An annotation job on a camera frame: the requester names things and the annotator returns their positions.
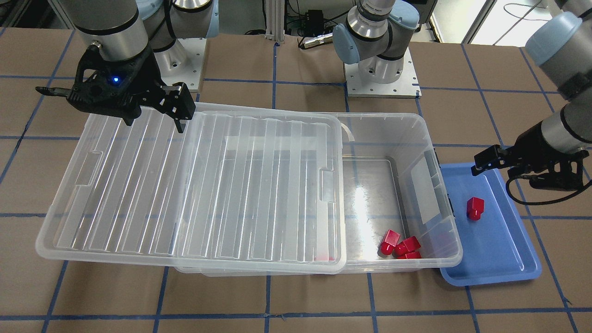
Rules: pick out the clear plastic box lid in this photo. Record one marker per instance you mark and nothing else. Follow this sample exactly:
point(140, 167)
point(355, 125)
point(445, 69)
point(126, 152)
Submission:
point(119, 199)

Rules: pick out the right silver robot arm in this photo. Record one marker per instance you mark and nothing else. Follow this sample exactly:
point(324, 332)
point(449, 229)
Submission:
point(123, 28)

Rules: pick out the aluminium frame post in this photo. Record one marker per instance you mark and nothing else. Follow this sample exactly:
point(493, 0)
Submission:
point(275, 14)

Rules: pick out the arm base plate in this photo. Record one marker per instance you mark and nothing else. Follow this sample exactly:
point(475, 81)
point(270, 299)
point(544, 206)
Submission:
point(183, 62)
point(379, 78)

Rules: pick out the blue plastic tray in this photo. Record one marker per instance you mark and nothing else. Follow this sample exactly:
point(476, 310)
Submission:
point(497, 248)

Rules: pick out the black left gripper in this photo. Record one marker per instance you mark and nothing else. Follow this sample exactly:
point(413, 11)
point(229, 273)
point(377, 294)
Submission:
point(533, 144)

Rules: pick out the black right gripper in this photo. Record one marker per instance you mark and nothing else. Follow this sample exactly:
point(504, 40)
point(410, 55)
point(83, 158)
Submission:
point(147, 77)

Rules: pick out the red block on tray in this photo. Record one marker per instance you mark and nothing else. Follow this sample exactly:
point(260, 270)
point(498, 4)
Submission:
point(475, 208)

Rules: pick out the red block in box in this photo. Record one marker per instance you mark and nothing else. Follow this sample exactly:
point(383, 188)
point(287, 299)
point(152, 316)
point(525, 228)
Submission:
point(389, 242)
point(408, 245)
point(410, 255)

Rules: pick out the clear plastic storage box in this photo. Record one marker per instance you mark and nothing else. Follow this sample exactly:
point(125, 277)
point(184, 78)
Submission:
point(379, 199)

